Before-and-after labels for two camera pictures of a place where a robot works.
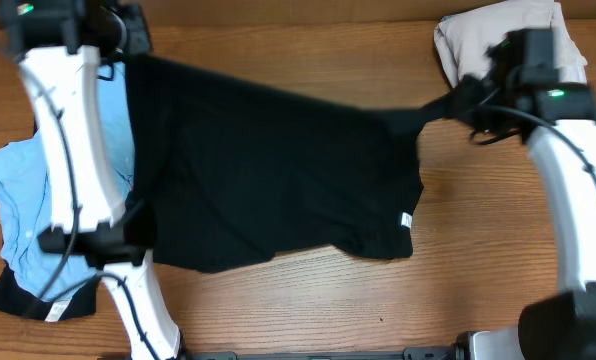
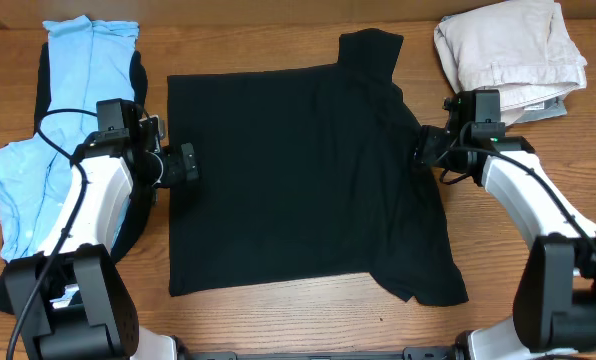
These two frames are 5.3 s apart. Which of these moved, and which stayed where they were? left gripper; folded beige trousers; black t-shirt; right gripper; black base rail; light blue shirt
Moved: left gripper; black t-shirt; right gripper
Stayed: folded beige trousers; light blue shirt; black base rail
